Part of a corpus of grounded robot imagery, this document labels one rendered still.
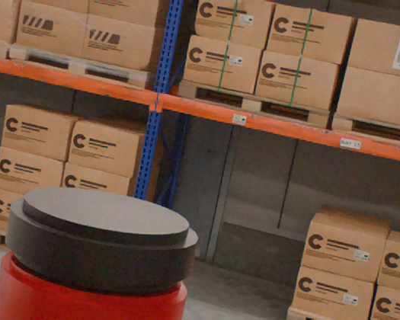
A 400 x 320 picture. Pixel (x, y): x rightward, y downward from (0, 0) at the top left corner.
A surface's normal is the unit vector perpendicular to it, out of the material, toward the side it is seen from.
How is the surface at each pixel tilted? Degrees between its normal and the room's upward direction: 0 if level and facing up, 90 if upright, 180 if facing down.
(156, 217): 0
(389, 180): 90
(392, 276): 92
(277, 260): 90
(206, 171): 90
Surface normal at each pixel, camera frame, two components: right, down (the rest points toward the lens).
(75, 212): 0.18, -0.97
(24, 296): -0.62, 0.03
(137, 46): -0.28, 0.12
